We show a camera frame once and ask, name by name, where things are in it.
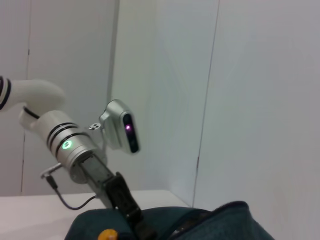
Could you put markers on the yellow banana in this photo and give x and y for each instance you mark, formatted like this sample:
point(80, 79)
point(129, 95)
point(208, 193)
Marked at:
point(107, 235)

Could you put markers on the dark teal insulated lunch bag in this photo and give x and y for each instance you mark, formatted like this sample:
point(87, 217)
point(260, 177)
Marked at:
point(212, 225)

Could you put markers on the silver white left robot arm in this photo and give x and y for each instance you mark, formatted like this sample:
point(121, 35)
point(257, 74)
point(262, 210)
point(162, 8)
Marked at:
point(70, 145)

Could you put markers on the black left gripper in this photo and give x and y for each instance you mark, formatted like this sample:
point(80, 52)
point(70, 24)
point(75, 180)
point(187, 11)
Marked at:
point(98, 175)

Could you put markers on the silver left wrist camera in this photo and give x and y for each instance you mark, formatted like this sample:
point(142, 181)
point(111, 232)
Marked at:
point(115, 125)

